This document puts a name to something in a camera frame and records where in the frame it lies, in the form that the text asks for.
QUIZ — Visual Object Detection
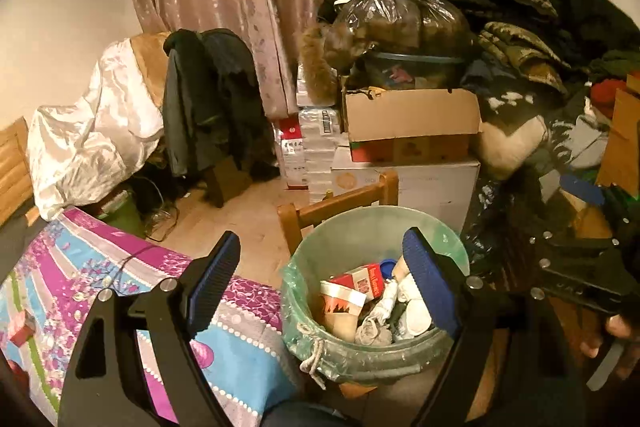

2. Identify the brown paper scrap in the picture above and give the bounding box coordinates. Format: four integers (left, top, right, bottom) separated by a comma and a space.
325, 312, 363, 340

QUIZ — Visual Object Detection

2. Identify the clear plastic bag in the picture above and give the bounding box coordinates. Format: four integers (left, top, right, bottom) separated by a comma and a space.
322, 0, 476, 72

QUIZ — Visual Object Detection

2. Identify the brown cardboard piece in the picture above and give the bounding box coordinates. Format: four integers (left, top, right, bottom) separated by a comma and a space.
597, 74, 640, 188

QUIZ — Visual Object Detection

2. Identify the camouflage jacket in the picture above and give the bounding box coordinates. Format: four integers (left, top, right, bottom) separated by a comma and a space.
475, 22, 571, 92

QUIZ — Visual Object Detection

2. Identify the green storage box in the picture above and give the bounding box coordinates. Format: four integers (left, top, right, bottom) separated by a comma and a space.
97, 189, 146, 238

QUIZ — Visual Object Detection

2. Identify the stack of white boxes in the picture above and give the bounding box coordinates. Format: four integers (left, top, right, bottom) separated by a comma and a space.
295, 62, 351, 205

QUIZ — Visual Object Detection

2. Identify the large white satin cover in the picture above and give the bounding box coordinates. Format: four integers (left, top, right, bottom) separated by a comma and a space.
26, 38, 173, 220

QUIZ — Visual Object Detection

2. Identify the fur collar coat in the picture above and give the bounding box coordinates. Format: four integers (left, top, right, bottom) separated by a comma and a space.
298, 24, 351, 108

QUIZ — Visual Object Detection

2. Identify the open cardboard box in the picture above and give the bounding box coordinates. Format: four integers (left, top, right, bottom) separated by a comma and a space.
342, 88, 483, 164

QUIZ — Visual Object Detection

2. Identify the small white cup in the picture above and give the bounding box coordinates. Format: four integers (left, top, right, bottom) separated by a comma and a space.
400, 277, 433, 338

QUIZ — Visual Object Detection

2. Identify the white drawstring cord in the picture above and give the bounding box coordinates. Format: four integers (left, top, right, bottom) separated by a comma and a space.
299, 337, 328, 390

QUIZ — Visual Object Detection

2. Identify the red and white carton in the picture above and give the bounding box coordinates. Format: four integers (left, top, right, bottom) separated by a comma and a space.
272, 117, 311, 190

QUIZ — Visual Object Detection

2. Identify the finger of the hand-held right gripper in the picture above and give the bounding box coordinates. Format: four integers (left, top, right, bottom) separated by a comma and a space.
559, 174, 607, 208

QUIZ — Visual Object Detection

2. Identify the pink box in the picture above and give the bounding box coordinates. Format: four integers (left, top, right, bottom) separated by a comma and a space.
7, 312, 38, 348

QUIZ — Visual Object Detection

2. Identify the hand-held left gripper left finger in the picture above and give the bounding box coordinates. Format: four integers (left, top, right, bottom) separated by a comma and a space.
57, 231, 242, 427

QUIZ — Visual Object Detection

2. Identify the tangle of cables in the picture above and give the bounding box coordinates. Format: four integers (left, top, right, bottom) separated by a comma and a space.
130, 177, 191, 243

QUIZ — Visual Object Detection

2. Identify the floral striped bedsheet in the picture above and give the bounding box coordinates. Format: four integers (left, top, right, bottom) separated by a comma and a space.
0, 207, 296, 427

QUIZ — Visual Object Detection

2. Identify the blue rimmed basin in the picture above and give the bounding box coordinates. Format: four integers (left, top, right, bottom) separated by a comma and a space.
360, 51, 468, 90

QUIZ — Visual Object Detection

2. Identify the dark hanging jacket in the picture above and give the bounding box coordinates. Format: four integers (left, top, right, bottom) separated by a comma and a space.
162, 28, 278, 180

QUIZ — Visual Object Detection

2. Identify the wooden headboard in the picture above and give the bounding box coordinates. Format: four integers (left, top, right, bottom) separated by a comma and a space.
0, 117, 36, 228

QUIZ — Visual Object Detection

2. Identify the bin with green bag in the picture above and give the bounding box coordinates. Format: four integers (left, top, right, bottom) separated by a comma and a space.
281, 205, 471, 385

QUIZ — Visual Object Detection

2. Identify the wooden chair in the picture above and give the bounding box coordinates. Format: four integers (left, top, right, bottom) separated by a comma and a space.
277, 171, 400, 258

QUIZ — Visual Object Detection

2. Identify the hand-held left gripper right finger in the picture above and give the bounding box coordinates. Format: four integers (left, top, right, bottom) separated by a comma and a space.
402, 227, 586, 427

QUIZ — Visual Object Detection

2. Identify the large white carton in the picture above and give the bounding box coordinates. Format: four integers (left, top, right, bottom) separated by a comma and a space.
330, 147, 482, 238

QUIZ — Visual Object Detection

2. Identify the black plastic bag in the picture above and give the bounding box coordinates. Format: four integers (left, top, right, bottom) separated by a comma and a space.
460, 167, 551, 268

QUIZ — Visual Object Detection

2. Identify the tan fleece blanket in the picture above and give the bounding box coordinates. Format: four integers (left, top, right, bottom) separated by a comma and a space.
131, 33, 173, 108

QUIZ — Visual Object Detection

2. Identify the dark grey mattress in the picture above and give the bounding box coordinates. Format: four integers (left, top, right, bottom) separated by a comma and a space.
0, 207, 66, 278

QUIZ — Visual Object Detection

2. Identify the red cigarette box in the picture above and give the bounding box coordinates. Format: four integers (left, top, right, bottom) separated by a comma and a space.
330, 263, 386, 299

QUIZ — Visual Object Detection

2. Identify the thin black cable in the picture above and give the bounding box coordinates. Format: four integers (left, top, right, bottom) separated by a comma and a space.
100, 237, 171, 288

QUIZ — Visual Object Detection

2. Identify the white wrapper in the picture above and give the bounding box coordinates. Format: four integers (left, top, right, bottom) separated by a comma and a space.
375, 282, 401, 323

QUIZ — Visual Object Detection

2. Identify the person's right hand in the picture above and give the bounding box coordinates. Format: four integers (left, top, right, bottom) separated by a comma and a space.
580, 313, 640, 380

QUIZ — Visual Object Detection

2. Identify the orange and white box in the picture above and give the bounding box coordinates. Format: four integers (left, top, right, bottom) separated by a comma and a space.
320, 281, 368, 320

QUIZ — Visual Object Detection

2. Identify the red cloth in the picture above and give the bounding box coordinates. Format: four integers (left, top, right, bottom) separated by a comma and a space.
590, 78, 628, 118

